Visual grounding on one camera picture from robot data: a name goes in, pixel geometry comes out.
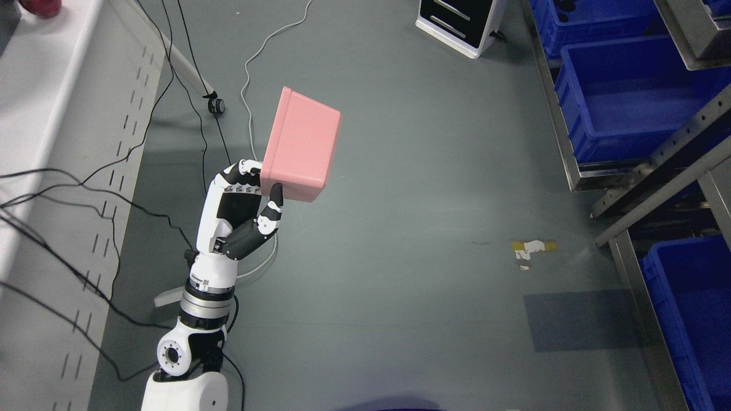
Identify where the upper blue shelf bin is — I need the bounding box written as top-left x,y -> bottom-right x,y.
528,1 -> 660,60

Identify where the black cable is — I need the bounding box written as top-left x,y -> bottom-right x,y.
0,0 -> 246,411

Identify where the stainless steel table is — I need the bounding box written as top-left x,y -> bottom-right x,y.
592,86 -> 730,248

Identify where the pink plastic storage box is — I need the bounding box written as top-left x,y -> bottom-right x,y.
259,87 -> 342,203

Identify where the middle blue shelf bin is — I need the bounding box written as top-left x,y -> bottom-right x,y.
555,35 -> 729,163

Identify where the blue shelf bin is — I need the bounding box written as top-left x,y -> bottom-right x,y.
555,35 -> 729,163
528,1 -> 660,60
640,236 -> 730,410

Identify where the white perforated shelf panel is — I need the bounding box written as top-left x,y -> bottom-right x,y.
2,1 -> 165,410

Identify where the red object on shelf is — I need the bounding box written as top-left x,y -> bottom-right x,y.
18,0 -> 62,20

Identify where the lower blue shelf bin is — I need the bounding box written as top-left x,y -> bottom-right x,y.
640,236 -> 730,410

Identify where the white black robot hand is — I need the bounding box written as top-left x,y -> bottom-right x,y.
191,160 -> 284,292

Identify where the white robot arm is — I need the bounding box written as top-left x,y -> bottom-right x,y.
141,159 -> 284,410

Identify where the white black equipment box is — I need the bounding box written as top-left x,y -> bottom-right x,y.
415,1 -> 508,58

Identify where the yellow white floor tape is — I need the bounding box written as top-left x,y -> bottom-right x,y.
511,240 -> 558,271

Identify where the white cable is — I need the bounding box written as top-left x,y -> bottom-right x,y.
235,0 -> 314,280

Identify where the grey metal shelf rack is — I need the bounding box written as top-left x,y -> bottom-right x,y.
520,1 -> 729,410

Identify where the white stand leg with caster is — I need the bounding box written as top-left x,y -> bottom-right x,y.
125,1 -> 226,118

